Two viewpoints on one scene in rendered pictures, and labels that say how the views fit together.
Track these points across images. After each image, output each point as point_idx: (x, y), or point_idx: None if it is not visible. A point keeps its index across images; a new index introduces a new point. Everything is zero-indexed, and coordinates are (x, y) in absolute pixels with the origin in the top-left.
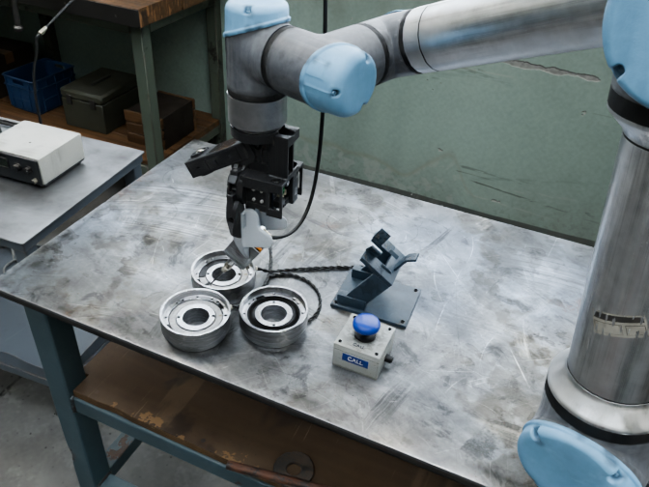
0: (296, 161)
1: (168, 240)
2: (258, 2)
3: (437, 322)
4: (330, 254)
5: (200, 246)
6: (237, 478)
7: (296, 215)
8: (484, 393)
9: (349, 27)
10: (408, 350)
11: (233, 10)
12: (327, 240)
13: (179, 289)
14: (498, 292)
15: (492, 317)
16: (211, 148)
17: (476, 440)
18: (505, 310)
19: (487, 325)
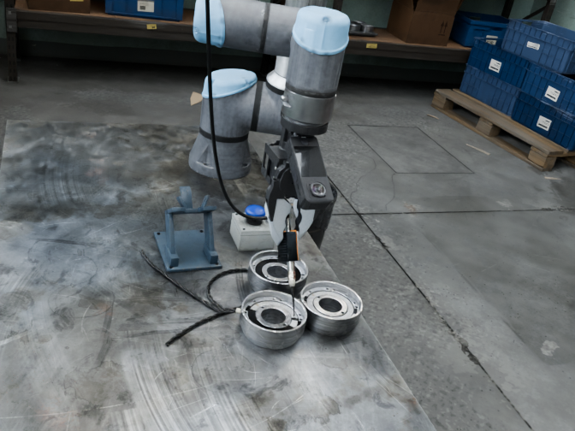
0: (269, 144)
1: (258, 410)
2: (329, 10)
3: (180, 221)
4: (154, 291)
5: (240, 379)
6: None
7: (109, 339)
8: (223, 197)
9: (281, 6)
10: (222, 226)
11: (349, 20)
12: (133, 301)
13: (305, 354)
14: (115, 203)
15: (149, 203)
16: (310, 180)
17: (257, 194)
18: (134, 199)
19: (159, 203)
